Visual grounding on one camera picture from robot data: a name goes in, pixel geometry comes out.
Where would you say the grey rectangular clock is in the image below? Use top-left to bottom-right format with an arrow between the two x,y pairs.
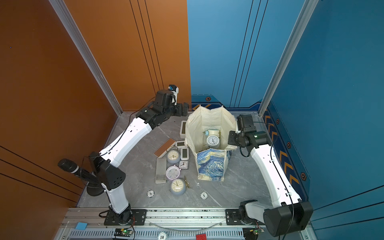
155,158 -> 167,184

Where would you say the white round marker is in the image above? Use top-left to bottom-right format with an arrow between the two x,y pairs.
200,192 -> 208,200
147,190 -> 155,198

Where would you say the black microphone on stand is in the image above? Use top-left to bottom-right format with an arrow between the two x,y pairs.
58,159 -> 104,197

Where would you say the pink round alarm clock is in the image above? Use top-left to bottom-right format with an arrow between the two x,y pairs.
166,166 -> 181,181

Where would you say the small black square clock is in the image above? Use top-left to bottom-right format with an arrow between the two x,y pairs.
179,161 -> 189,170

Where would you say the blue beige-face alarm clock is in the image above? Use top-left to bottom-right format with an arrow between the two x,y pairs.
170,179 -> 187,196

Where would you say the white number ten tag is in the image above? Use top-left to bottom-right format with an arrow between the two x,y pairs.
158,232 -> 168,240

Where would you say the left white round marker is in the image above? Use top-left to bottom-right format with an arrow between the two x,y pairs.
147,190 -> 155,198

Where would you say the small white digital clock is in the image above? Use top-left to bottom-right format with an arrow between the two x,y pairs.
180,147 -> 190,161

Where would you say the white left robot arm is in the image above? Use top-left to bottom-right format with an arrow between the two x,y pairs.
89,85 -> 189,226

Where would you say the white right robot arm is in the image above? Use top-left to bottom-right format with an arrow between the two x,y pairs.
228,115 -> 314,237

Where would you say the cream canvas bag blue print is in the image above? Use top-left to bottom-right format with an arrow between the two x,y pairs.
185,107 -> 238,182

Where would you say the red block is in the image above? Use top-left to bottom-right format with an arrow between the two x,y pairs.
196,234 -> 207,240

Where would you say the right white round marker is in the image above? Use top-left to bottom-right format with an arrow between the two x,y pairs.
200,192 -> 208,200

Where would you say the blue sticky pad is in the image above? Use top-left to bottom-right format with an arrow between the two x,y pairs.
75,222 -> 88,231

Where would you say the green circuit board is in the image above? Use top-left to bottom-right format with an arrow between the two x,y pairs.
114,228 -> 135,240

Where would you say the white round alarm clock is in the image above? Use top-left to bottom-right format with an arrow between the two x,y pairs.
206,135 -> 220,149

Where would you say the brown rectangular mirror clock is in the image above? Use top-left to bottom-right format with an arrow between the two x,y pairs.
154,139 -> 176,158

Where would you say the light blue round clock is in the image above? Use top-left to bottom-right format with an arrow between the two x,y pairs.
204,129 -> 220,138

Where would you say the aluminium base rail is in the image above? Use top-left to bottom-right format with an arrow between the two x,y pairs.
53,206 -> 316,240

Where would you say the large white digital clock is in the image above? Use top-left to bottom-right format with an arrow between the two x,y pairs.
180,121 -> 187,139

